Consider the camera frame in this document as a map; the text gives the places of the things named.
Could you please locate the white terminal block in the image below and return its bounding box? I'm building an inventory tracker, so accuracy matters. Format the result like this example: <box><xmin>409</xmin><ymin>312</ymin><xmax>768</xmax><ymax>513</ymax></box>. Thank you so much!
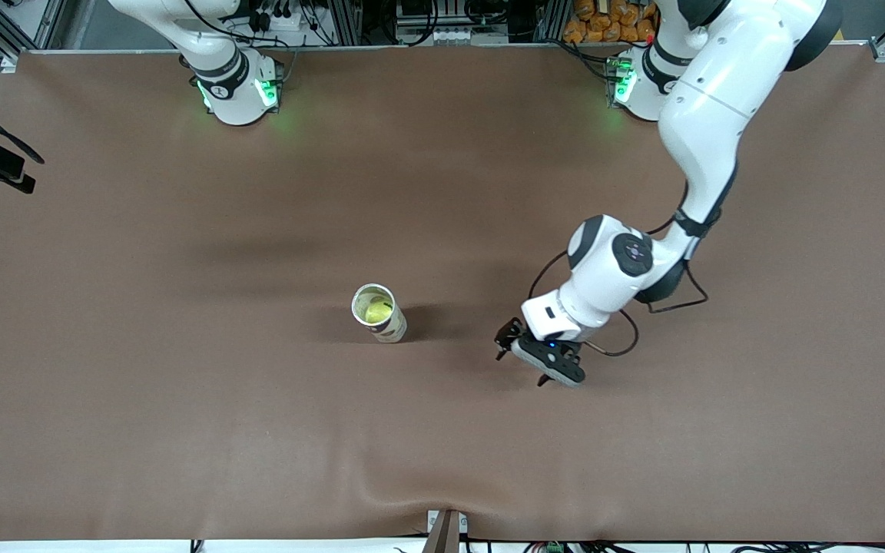
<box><xmin>429</xmin><ymin>27</ymin><xmax>510</xmax><ymax>47</ymax></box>

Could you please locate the white power strip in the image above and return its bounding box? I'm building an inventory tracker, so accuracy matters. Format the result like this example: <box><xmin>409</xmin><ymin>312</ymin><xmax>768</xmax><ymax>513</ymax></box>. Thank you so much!
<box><xmin>247</xmin><ymin>0</ymin><xmax>336</xmax><ymax>47</ymax></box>

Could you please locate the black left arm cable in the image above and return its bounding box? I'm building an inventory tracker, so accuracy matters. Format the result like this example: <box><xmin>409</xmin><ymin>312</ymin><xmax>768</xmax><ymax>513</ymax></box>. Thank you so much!
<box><xmin>527</xmin><ymin>180</ymin><xmax>712</xmax><ymax>359</ymax></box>

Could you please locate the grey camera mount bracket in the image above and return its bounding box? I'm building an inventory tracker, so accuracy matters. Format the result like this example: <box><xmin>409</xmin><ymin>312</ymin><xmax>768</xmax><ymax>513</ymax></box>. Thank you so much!
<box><xmin>423</xmin><ymin>508</ymin><xmax>469</xmax><ymax>553</ymax></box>

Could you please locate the orange snack bag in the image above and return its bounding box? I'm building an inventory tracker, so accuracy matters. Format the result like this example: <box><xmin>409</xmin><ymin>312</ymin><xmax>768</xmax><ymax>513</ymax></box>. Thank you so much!
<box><xmin>562</xmin><ymin>0</ymin><xmax>662</xmax><ymax>44</ymax></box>

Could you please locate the brown table mat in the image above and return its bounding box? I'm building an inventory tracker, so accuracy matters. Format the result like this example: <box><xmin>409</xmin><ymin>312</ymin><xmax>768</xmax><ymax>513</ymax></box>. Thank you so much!
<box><xmin>0</xmin><ymin>42</ymin><xmax>885</xmax><ymax>543</ymax></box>

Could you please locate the Wilson tennis ball can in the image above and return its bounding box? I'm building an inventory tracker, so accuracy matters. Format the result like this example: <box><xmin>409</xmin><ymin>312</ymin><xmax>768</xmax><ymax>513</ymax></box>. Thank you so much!
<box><xmin>351</xmin><ymin>283</ymin><xmax>409</xmax><ymax>344</ymax></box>

